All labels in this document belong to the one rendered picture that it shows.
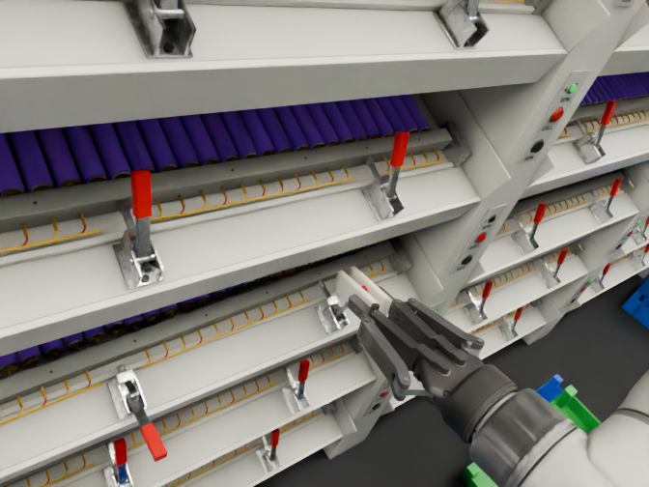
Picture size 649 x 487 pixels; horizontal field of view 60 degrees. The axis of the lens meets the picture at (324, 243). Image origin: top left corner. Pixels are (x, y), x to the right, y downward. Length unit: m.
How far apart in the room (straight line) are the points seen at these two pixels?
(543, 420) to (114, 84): 0.43
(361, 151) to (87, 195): 0.28
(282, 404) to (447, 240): 0.35
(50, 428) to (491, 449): 0.41
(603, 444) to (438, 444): 0.80
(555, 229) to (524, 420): 0.64
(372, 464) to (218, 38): 0.99
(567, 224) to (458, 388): 0.66
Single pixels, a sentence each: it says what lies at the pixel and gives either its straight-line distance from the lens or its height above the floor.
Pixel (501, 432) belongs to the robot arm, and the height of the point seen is 0.63.
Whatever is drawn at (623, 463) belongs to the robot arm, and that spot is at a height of 0.68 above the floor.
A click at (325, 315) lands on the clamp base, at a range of 0.72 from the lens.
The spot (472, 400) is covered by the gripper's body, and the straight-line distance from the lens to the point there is 0.56.
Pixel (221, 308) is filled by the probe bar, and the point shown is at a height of 0.53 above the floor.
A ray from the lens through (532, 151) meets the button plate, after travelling 0.72.
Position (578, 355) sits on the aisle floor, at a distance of 1.74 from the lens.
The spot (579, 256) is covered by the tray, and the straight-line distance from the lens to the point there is 1.49.
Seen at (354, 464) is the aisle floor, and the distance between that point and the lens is 1.22.
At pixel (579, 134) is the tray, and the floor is 0.70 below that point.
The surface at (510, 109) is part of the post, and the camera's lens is 0.68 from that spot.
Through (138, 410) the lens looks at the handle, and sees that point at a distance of 0.60.
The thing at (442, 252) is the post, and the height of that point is 0.57.
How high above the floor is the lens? 1.02
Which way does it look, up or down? 40 degrees down
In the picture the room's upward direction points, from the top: 21 degrees clockwise
